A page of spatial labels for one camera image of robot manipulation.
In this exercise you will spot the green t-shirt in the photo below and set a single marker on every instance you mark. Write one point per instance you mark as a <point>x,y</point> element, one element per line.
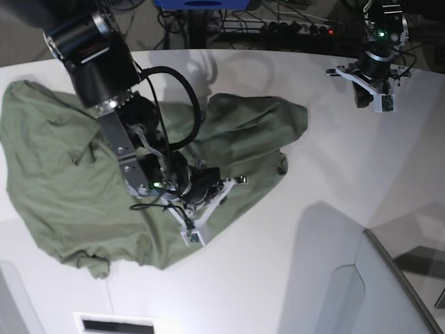
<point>64,181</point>

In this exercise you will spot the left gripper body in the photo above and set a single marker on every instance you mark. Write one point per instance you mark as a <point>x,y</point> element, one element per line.
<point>372,71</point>

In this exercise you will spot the black power strip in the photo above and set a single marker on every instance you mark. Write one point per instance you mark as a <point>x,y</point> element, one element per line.
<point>240,25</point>

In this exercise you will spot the blue box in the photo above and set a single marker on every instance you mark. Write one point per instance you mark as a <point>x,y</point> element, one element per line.
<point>202,4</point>

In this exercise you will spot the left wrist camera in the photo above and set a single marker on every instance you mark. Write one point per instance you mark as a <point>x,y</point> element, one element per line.
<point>384,103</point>

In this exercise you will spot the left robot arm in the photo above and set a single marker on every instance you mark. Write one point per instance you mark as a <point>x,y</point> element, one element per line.
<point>386,32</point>

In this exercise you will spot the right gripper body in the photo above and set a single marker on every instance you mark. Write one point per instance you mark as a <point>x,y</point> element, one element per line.
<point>194,193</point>

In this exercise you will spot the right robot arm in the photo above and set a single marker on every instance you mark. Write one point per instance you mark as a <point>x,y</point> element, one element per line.
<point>85,38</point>

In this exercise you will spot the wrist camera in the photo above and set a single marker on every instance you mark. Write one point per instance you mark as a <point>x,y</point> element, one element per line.
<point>201,236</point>
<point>384,103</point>

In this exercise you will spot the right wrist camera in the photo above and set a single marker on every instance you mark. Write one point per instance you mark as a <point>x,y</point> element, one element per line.
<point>201,236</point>

